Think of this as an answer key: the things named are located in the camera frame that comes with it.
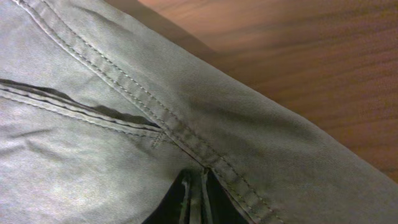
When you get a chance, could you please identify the grey shorts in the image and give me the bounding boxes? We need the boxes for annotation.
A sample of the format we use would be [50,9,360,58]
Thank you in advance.
[1,0,397,223]

